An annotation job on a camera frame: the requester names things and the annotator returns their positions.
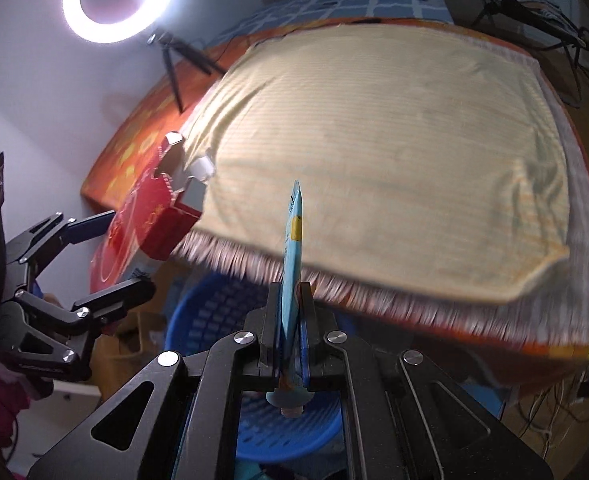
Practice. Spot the blue checkered bed sheet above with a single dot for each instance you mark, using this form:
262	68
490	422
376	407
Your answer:
354	2

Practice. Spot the brown cardboard box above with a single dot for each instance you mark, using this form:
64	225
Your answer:
134	340

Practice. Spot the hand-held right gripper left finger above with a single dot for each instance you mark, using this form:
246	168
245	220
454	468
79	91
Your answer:
272	330

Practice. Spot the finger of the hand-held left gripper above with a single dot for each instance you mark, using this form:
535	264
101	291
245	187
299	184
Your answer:
49	235
84	310

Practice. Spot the blue plastic basket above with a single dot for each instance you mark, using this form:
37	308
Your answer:
214	310

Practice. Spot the black folding chair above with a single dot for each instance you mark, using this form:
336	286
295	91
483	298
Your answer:
489	7

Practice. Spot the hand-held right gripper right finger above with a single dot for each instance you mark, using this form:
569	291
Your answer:
308	340

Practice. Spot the red cardboard box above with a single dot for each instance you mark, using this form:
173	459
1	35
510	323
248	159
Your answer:
144	220

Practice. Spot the yellow striped blanket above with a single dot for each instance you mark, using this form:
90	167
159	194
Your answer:
374	135

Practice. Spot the light blue packet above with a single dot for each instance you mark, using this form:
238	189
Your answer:
292	280

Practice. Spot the orange patterned bed sheet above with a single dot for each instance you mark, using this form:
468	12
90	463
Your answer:
139	130

